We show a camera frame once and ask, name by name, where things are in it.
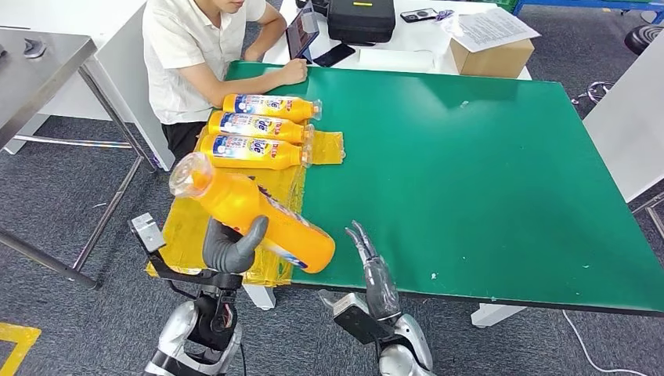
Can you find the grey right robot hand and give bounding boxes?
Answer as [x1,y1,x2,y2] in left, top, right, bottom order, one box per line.
[319,220,403,323]

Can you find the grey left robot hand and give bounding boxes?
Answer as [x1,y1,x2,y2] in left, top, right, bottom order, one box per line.
[202,215,269,275]

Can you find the person's right hand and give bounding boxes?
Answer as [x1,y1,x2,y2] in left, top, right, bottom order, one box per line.
[280,58,309,85]

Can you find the orange detergent bottle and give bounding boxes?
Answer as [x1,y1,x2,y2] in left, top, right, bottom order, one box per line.
[207,111,316,145]
[222,93,323,125]
[168,151,337,274]
[198,133,312,172]

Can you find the black tablet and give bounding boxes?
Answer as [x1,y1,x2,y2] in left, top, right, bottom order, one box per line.
[285,5,320,60]

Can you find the black smartphone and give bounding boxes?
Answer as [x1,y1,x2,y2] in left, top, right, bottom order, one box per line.
[313,43,357,69]

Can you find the yellow taped cardboard mat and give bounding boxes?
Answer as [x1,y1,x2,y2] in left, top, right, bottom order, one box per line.
[146,129,345,288]

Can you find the white table leg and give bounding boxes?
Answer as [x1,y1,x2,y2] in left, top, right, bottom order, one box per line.
[471,304,527,330]
[241,284,277,311]

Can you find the person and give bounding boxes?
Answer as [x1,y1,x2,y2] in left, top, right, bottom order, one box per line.
[143,0,309,162]

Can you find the black carrying case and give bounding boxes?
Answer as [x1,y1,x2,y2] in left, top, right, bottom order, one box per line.
[327,0,397,45]

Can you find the white table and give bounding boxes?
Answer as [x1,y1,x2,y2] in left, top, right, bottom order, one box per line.
[263,0,533,82]

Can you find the black handheld device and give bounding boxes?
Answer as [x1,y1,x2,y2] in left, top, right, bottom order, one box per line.
[400,8,440,24]

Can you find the brown cardboard box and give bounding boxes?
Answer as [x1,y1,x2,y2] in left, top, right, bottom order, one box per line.
[449,38,536,80]

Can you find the printed paper sheet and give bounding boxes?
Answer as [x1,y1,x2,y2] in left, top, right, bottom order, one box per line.
[442,9,542,55]

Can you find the small metal part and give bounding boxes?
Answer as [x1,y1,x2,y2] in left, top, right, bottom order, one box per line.
[23,38,47,60]

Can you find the stainless steel table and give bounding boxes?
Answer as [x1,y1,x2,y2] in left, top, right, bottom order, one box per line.
[0,28,159,291]

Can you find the blue metal rack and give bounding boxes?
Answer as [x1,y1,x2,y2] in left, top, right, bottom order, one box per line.
[511,0,664,25]

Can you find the white board panel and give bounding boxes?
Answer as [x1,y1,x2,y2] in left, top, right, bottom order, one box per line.
[583,34,664,204]

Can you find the black round stool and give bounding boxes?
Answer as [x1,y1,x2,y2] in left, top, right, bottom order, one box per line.
[624,24,664,56]

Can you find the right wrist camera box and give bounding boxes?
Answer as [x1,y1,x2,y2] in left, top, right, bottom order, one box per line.
[331,293,396,346]

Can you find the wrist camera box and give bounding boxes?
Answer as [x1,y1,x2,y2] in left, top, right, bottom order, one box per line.
[331,293,396,346]
[128,211,168,256]

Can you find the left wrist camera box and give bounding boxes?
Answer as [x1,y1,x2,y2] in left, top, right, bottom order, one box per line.
[128,211,168,256]

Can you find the white floor cable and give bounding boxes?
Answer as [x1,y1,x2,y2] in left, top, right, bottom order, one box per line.
[562,311,648,376]

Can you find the metal frame legs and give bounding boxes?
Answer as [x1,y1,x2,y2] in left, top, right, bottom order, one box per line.
[631,193,664,240]

